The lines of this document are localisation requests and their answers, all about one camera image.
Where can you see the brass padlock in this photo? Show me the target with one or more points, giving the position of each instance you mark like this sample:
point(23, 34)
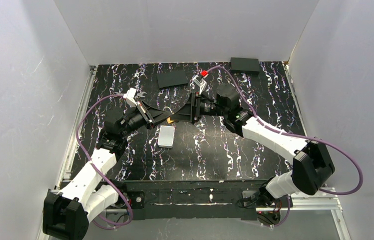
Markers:
point(169, 120)

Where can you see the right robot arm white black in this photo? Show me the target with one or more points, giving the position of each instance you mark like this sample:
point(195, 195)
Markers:
point(311, 162)

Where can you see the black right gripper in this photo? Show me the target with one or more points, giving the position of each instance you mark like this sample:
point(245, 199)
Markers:
point(195, 108)

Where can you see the white network switch box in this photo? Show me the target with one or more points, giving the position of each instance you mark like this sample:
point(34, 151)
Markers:
point(166, 136)

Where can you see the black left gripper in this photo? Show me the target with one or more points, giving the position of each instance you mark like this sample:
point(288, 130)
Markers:
point(145, 115)

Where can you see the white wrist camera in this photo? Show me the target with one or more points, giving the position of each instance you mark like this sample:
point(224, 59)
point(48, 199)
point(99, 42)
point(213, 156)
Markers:
point(200, 81)
point(129, 97)

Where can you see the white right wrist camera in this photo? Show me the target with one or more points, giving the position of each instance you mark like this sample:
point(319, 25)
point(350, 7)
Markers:
point(200, 81)

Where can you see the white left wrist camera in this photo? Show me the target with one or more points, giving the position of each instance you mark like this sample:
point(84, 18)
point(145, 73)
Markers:
point(129, 97)

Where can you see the black rectangular box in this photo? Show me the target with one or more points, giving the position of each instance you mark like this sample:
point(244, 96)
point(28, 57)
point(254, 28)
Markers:
point(245, 65)

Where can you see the silver open-end wrench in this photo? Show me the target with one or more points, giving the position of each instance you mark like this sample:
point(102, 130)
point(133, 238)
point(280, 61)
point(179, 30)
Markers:
point(141, 94)

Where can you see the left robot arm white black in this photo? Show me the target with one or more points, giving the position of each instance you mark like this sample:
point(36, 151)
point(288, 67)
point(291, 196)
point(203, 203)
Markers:
point(68, 213)

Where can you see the black flat pad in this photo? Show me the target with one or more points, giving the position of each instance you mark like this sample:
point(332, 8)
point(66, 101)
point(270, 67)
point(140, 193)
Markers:
point(172, 79)

